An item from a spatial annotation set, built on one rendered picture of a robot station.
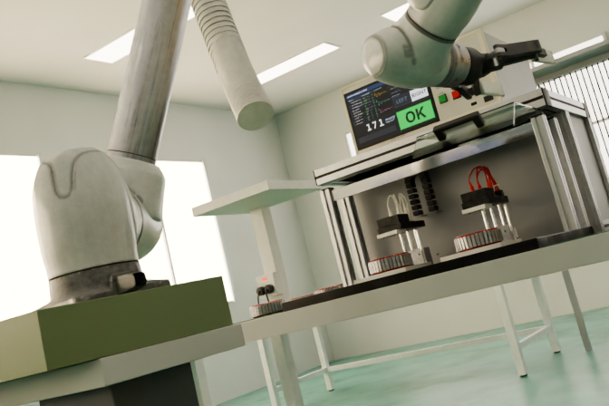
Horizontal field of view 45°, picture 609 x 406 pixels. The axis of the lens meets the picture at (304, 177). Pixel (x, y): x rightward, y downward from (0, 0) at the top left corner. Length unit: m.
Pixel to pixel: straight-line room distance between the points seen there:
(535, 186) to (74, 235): 1.21
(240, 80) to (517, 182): 1.53
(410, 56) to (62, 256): 0.67
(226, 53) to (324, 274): 6.56
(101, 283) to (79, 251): 0.06
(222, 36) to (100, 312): 2.36
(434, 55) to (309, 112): 8.41
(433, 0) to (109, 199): 0.63
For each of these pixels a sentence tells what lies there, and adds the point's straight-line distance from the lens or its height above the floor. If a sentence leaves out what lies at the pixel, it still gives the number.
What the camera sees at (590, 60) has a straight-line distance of 5.45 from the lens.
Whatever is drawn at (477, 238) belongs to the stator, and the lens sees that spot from 1.74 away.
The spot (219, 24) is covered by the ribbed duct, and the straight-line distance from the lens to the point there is 3.40.
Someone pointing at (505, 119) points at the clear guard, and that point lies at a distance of 1.63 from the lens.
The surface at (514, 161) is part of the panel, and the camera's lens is 2.02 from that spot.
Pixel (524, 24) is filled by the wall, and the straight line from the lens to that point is 8.63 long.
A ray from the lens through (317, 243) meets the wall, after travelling 9.62.
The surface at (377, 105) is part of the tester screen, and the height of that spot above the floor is 1.23.
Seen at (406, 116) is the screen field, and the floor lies 1.17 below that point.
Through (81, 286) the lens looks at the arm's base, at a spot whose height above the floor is 0.87.
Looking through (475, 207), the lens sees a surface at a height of 0.88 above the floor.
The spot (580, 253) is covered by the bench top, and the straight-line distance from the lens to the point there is 1.46.
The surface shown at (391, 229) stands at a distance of 1.93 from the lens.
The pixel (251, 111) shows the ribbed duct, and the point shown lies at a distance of 3.10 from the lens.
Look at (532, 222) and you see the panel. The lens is 2.01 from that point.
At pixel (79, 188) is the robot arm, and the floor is 1.02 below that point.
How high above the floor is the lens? 0.75
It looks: 10 degrees up
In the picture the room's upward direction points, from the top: 14 degrees counter-clockwise
